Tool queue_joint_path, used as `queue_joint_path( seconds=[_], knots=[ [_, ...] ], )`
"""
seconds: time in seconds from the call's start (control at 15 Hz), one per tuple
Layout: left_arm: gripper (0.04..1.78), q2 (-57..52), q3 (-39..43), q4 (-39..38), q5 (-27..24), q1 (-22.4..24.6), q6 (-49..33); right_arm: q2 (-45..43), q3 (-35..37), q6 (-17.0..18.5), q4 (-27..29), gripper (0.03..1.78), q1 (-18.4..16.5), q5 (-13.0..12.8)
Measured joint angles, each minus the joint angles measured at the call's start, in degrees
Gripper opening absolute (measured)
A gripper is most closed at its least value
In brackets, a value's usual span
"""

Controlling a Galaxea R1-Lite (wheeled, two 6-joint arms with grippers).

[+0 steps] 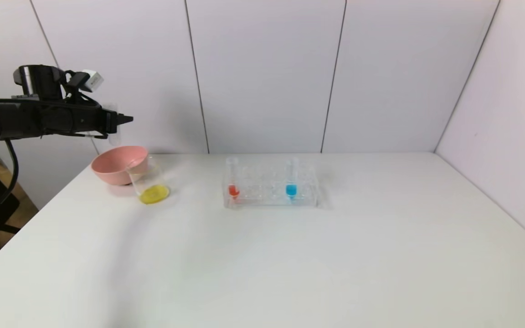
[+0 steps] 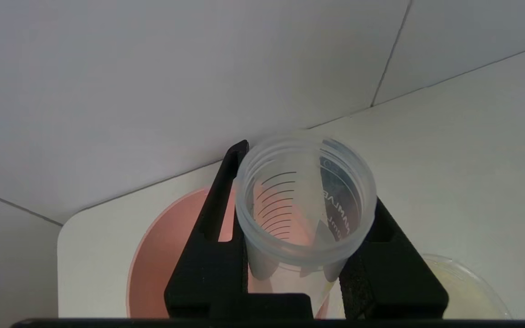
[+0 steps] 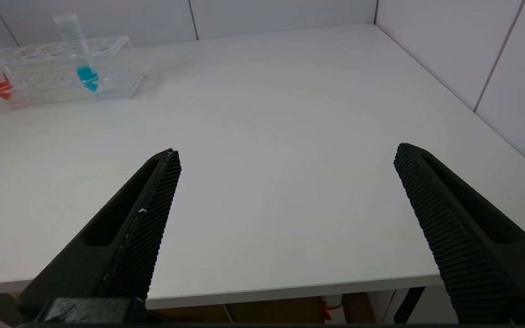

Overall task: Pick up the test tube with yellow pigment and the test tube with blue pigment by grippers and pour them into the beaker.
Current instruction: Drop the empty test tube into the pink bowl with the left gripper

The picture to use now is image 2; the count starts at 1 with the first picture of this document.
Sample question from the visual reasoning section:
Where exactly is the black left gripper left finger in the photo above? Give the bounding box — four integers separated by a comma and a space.
165, 140, 313, 319

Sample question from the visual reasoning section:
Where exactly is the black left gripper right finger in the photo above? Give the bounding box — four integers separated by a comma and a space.
339, 197, 449, 319

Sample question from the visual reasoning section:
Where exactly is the test tube with yellow pigment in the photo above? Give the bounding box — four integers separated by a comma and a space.
234, 135, 378, 319

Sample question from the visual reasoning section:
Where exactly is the clear glass beaker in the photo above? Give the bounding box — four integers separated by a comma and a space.
420, 254, 513, 319

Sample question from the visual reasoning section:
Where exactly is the pink bowl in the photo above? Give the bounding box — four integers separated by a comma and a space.
126, 184, 336, 319

